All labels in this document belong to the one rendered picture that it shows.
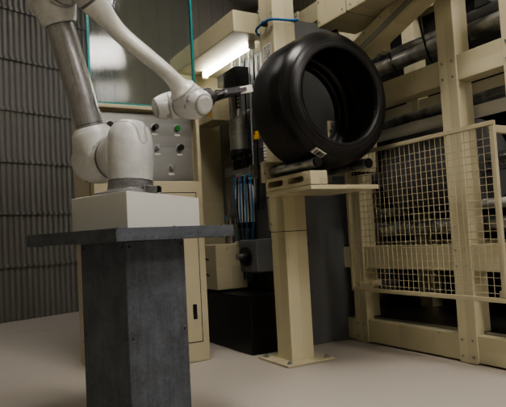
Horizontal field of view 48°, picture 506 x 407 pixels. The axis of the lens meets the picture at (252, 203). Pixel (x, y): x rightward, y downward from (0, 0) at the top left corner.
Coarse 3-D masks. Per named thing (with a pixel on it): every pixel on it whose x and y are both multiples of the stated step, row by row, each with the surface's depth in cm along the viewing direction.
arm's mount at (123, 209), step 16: (128, 192) 176; (144, 192) 181; (80, 208) 192; (96, 208) 186; (112, 208) 180; (128, 208) 176; (144, 208) 181; (160, 208) 186; (176, 208) 191; (192, 208) 197; (80, 224) 192; (96, 224) 186; (112, 224) 180; (128, 224) 175; (144, 224) 180; (160, 224) 185; (176, 224) 190; (192, 224) 196
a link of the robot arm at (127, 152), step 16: (112, 128) 194; (128, 128) 192; (144, 128) 196; (112, 144) 191; (128, 144) 190; (144, 144) 193; (96, 160) 199; (112, 160) 191; (128, 160) 189; (144, 160) 192; (112, 176) 191; (128, 176) 189; (144, 176) 192
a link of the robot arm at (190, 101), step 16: (96, 0) 192; (96, 16) 195; (112, 16) 197; (112, 32) 199; (128, 32) 200; (128, 48) 200; (144, 48) 198; (144, 64) 200; (160, 64) 197; (176, 80) 198; (176, 96) 200; (192, 96) 198; (208, 96) 199; (176, 112) 210; (192, 112) 199; (208, 112) 201
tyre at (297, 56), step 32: (320, 32) 245; (288, 64) 234; (320, 64) 275; (352, 64) 267; (256, 96) 248; (288, 96) 232; (352, 96) 278; (384, 96) 257; (288, 128) 234; (352, 128) 278; (288, 160) 252; (352, 160) 248
